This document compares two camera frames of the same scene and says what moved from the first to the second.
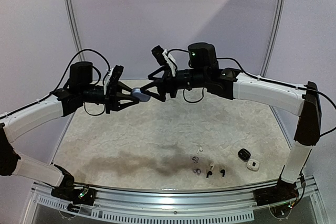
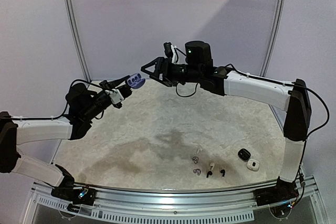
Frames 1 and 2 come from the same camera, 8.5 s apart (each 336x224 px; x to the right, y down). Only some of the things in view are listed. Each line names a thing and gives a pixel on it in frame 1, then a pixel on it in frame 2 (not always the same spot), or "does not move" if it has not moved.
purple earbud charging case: x=136 y=93 to x=135 y=81
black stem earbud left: x=209 y=172 does not move
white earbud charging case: x=253 y=164 does not move
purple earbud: x=198 y=171 does not move
